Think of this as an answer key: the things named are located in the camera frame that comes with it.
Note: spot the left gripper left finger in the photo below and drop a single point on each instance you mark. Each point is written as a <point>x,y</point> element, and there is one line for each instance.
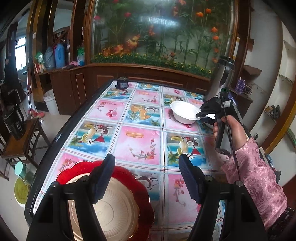
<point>100,177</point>

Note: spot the purple bottles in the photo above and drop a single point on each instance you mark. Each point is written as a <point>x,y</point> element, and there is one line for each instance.
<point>240,85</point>

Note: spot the white bowl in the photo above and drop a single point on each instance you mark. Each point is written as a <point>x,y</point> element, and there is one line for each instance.
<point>209,120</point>
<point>185,112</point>

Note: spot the teal cup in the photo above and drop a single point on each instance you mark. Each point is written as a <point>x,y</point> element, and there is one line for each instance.
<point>20,169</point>

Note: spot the colourful patterned tablecloth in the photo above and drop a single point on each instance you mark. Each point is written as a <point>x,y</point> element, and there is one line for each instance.
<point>138,128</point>

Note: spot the large beige ribbed bowl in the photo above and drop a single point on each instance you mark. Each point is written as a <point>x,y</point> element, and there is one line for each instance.
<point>117,212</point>

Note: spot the small black jar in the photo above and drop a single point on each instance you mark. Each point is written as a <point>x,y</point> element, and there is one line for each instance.
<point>122,83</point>

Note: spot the black box on chair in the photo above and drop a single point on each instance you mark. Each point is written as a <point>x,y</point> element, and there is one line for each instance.
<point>15,121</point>

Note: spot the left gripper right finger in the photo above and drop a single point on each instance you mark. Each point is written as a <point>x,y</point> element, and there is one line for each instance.
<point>193,178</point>

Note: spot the flower mural glass panel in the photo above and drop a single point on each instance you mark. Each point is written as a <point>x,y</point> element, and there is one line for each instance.
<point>185,35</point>

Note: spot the dark wooden chair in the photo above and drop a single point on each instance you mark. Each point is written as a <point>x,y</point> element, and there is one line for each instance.
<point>24,150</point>

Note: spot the stainless steel thermos jug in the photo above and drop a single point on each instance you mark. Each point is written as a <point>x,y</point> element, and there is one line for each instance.
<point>222,76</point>

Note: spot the pink patterned sleeve forearm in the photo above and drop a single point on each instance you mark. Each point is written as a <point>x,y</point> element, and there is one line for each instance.
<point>259,179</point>

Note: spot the person's right hand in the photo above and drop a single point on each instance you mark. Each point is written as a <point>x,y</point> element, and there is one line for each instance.
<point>239,137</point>

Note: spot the blue water jug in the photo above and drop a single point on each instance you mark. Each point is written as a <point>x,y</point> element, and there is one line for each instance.
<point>60,56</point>

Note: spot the white plastic bucket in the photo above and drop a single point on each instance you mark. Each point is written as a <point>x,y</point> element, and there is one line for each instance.
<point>50,102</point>

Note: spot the yellow-green basin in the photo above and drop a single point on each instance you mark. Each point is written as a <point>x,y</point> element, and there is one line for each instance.
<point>21,191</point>

